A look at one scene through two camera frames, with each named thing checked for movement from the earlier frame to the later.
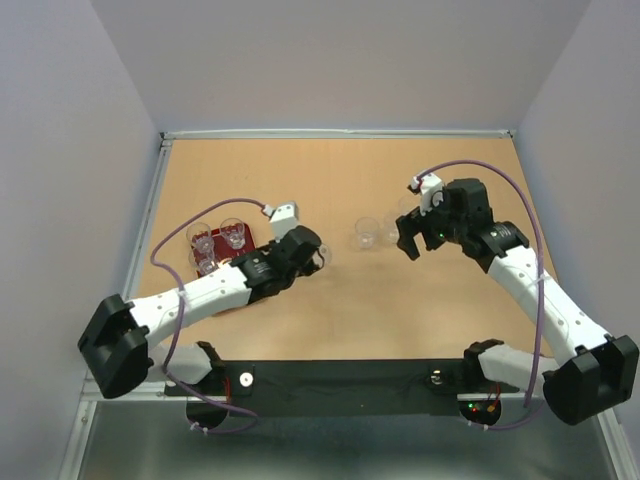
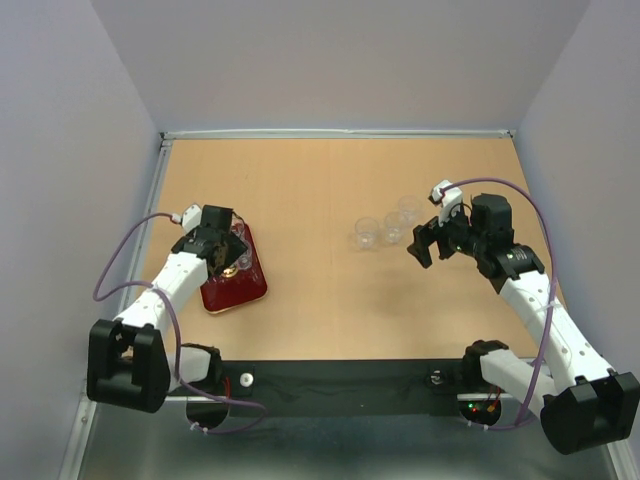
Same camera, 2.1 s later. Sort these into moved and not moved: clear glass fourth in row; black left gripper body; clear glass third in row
Moved: black left gripper body
Not moved: clear glass third in row; clear glass fourth in row
